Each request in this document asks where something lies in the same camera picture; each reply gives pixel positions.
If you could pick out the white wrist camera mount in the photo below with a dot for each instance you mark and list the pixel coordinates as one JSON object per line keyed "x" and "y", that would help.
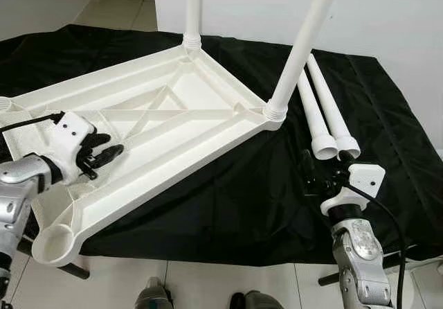
{"x": 69, "y": 132}
{"x": 367, "y": 179}

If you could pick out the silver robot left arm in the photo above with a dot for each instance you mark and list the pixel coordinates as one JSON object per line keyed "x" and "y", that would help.
{"x": 21, "y": 184}

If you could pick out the grey robot right leg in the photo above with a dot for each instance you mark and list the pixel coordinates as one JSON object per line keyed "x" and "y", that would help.
{"x": 257, "y": 301}

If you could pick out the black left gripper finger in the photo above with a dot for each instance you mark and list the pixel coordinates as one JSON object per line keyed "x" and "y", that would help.
{"x": 109, "y": 156}
{"x": 99, "y": 140}

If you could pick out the white plastic table leg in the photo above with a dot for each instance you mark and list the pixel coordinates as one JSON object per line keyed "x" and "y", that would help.
{"x": 193, "y": 11}
{"x": 315, "y": 122}
{"x": 332, "y": 108}
{"x": 304, "y": 46}

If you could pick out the white metal frame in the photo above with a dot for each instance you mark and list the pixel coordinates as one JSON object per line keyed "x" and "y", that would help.
{"x": 426, "y": 260}

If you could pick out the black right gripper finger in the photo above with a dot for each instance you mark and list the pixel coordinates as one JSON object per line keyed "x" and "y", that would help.
{"x": 306, "y": 172}
{"x": 344, "y": 158}

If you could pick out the black table cloth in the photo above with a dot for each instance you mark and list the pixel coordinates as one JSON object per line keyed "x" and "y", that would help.
{"x": 277, "y": 198}

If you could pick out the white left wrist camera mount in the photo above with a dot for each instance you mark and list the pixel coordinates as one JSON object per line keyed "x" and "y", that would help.
{"x": 69, "y": 132}

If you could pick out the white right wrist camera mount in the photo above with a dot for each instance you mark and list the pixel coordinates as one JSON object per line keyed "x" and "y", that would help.
{"x": 367, "y": 179}

